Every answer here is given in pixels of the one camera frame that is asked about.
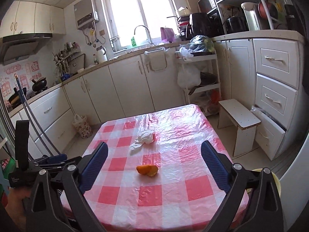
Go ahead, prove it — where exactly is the white tissue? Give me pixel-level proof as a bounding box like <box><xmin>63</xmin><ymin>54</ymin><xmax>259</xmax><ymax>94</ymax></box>
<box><xmin>129</xmin><ymin>130</ymin><xmax>155</xmax><ymax>150</ymax></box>

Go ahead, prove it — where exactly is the curled orange peel piece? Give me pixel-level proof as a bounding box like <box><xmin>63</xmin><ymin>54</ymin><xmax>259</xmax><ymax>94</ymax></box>
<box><xmin>136</xmin><ymin>165</ymin><xmax>159</xmax><ymax>177</ymax></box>

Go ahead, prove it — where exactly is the kitchen faucet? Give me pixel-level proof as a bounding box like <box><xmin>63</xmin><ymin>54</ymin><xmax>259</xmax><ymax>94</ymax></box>
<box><xmin>133</xmin><ymin>25</ymin><xmax>155</xmax><ymax>48</ymax></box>

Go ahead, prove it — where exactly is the person's left hand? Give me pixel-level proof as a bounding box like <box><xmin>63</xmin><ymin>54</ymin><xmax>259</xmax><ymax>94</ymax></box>
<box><xmin>5</xmin><ymin>187</ymin><xmax>31</xmax><ymax>230</ymax></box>

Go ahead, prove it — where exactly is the floral shopping bag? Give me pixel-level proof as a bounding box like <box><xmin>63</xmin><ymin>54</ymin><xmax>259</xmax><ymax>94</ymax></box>
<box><xmin>72</xmin><ymin>114</ymin><xmax>93</xmax><ymax>139</ymax></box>

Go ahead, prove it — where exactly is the black clay pot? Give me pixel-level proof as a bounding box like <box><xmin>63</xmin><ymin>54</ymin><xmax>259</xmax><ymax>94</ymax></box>
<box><xmin>31</xmin><ymin>77</ymin><xmax>47</xmax><ymax>93</ymax></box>

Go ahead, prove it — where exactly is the pink checkered tablecloth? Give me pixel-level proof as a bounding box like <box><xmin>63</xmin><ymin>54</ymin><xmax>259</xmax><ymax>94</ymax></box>
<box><xmin>60</xmin><ymin>103</ymin><xmax>250</xmax><ymax>231</ymax></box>

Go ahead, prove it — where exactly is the utensil rack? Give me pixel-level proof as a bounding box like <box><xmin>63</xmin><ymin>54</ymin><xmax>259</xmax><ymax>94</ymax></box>
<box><xmin>53</xmin><ymin>42</ymin><xmax>85</xmax><ymax>78</ymax></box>

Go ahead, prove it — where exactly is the white step stool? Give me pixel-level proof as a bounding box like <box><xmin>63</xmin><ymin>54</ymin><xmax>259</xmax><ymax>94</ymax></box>
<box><xmin>217</xmin><ymin>99</ymin><xmax>261</xmax><ymax>157</ymax></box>

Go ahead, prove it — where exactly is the white electric kettle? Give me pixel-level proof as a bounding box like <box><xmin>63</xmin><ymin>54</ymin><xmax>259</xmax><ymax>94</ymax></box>
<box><xmin>96</xmin><ymin>46</ymin><xmax>107</xmax><ymax>63</ymax></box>

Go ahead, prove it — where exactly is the range hood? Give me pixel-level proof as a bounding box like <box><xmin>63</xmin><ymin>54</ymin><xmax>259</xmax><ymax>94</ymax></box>
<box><xmin>1</xmin><ymin>33</ymin><xmax>53</xmax><ymax>66</ymax></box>

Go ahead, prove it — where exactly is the hanging white bin on cabinet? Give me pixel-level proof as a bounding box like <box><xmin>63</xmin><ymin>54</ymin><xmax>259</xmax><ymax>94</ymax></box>
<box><xmin>144</xmin><ymin>47</ymin><xmax>167</xmax><ymax>71</ymax></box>

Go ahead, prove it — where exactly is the green dish soap bottle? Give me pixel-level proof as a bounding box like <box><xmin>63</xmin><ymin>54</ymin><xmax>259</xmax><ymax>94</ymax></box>
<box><xmin>131</xmin><ymin>37</ymin><xmax>137</xmax><ymax>47</ymax></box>

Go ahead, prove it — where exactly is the white plastic bag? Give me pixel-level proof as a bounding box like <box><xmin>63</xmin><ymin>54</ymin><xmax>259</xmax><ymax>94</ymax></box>
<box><xmin>177</xmin><ymin>64</ymin><xmax>201</xmax><ymax>90</ymax></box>

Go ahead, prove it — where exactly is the white rolling shelf cart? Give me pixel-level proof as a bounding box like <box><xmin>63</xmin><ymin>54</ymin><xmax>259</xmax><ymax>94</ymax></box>
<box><xmin>174</xmin><ymin>48</ymin><xmax>221</xmax><ymax>116</ymax></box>

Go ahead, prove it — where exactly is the white drawer cabinet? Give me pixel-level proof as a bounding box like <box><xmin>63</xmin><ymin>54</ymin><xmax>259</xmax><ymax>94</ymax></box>
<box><xmin>253</xmin><ymin>38</ymin><xmax>308</xmax><ymax>160</ymax></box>

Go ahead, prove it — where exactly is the purple container on sill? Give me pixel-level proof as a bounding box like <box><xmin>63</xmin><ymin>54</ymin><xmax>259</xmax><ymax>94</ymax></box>
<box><xmin>160</xmin><ymin>27</ymin><xmax>175</xmax><ymax>43</ymax></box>

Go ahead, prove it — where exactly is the dark plastic bag on cart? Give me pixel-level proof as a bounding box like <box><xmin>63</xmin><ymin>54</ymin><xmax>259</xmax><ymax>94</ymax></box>
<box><xmin>187</xmin><ymin>35</ymin><xmax>215</xmax><ymax>55</ymax></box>

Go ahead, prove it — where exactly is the black cooking pot on shelf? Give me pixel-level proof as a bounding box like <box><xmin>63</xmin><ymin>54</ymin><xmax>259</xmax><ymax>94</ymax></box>
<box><xmin>224</xmin><ymin>16</ymin><xmax>249</xmax><ymax>34</ymax></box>

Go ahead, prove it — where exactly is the black air fryer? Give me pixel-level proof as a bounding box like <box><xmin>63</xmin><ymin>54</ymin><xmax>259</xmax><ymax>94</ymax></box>
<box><xmin>190</xmin><ymin>13</ymin><xmax>214</xmax><ymax>38</ymax></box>

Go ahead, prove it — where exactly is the blue handled mop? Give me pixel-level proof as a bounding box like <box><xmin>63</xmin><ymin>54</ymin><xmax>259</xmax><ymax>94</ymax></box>
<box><xmin>14</xmin><ymin>73</ymin><xmax>61</xmax><ymax>156</ymax></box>

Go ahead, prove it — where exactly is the wall water heater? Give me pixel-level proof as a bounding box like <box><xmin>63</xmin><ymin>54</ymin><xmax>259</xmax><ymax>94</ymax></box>
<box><xmin>74</xmin><ymin>0</ymin><xmax>99</xmax><ymax>30</ymax></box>

